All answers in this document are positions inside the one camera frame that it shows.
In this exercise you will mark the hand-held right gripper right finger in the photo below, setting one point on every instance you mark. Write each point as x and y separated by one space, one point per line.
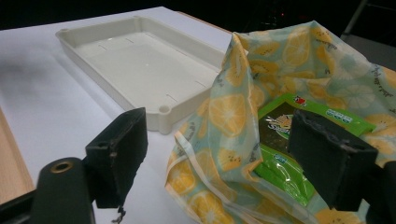
327 155

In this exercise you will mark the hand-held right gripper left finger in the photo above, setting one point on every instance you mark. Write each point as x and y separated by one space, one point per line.
120 149

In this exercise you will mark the green snack packet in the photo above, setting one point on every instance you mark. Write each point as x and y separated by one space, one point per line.
280 174

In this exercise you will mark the white plastic tray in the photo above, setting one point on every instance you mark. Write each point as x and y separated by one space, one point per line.
146 67

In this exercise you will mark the lemon print plastic bag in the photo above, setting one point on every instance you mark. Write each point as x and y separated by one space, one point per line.
239 102

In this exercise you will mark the grey metal stand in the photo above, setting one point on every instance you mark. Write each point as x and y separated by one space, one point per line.
358 15

